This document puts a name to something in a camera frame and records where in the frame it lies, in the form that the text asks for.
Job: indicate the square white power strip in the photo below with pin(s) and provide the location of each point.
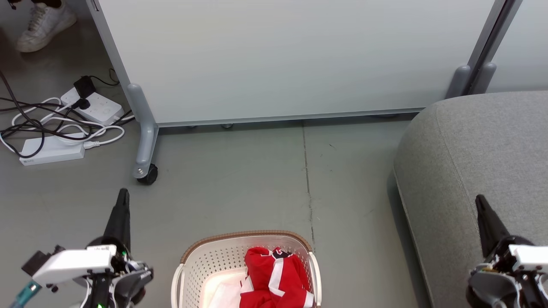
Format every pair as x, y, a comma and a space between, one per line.
100, 109

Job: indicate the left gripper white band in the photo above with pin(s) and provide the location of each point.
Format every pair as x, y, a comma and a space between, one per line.
72, 263

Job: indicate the black plug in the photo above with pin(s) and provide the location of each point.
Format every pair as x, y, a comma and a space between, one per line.
82, 104

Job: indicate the red jersey with white stripes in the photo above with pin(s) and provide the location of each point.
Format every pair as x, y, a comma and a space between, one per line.
274, 278

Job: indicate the white cloth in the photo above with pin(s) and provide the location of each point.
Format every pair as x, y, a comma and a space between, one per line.
227, 293

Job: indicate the white sneaker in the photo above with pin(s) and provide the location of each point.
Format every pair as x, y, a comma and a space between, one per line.
45, 28

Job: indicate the long grey partition foot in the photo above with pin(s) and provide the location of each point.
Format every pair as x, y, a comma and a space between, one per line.
146, 137

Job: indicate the grey fabric sofa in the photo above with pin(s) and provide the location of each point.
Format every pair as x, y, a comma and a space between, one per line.
479, 149

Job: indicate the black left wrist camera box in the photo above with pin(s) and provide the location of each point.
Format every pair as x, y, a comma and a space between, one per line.
36, 261

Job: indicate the wide white partition panel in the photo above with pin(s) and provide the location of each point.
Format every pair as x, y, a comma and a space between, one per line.
291, 55

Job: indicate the black caster wheel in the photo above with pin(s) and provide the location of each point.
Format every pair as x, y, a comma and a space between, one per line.
150, 175

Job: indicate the short grey partition foot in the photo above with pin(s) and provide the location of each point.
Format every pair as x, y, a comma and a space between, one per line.
459, 81
486, 77

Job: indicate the long white power strip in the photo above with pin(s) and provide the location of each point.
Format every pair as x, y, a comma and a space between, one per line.
51, 149

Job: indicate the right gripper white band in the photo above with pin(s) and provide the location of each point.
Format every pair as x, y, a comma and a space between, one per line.
531, 256

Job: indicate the narrow white partition panel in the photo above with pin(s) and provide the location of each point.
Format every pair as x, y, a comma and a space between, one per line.
522, 42

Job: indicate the black power adapter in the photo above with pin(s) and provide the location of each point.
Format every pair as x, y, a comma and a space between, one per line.
84, 87

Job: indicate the white laundry basket brown rim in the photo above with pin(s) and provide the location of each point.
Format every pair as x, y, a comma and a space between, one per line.
205, 261

